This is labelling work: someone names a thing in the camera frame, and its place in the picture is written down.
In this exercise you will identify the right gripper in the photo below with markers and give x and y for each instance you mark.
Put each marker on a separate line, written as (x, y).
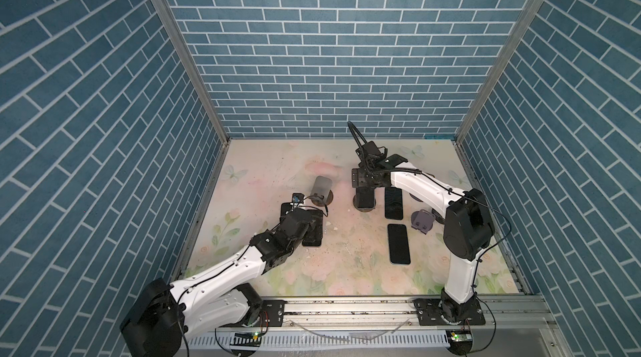
(357, 177)

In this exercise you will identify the black phone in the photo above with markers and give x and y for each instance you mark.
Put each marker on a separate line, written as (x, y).
(393, 204)
(286, 208)

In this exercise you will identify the teal-edged phone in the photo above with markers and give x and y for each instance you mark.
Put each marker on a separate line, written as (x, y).
(365, 192)

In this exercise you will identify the purple-edged phone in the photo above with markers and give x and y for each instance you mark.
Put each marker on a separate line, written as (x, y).
(314, 235)

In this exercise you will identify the grey stand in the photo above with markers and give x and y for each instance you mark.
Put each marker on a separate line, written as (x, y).
(422, 221)

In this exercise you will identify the teal phone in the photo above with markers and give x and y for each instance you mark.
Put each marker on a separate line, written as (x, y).
(398, 244)

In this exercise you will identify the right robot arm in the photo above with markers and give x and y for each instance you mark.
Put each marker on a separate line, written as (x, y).
(467, 229)

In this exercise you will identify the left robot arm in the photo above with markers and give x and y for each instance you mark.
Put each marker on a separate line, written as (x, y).
(165, 316)

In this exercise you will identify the wooden round stand left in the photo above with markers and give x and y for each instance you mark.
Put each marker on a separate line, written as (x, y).
(321, 194)

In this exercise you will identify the wooden round stand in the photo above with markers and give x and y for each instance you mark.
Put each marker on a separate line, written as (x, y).
(321, 194)
(364, 205)

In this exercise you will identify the wooden round stand right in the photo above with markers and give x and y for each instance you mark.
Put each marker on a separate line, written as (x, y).
(364, 205)

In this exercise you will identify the left controller board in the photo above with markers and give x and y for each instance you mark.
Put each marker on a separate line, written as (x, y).
(245, 344)

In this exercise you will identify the controller board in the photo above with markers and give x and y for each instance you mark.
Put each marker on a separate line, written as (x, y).
(460, 342)
(245, 344)

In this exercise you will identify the right controller board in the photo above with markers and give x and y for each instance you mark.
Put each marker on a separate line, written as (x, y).
(460, 342)

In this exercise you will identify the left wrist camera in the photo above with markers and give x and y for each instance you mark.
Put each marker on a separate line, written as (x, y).
(297, 199)

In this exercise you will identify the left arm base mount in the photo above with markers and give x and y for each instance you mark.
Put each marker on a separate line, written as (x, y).
(269, 313)

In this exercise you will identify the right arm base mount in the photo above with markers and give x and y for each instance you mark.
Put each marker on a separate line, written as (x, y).
(435, 312)

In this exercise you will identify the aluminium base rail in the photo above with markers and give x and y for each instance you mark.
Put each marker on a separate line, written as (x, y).
(388, 312)

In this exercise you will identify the right frame post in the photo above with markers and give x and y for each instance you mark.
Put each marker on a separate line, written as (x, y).
(519, 29)

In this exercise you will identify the frame post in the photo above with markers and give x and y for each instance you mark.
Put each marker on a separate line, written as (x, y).
(172, 29)
(519, 29)

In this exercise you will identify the left frame post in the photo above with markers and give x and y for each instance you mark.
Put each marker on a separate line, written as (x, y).
(172, 29)

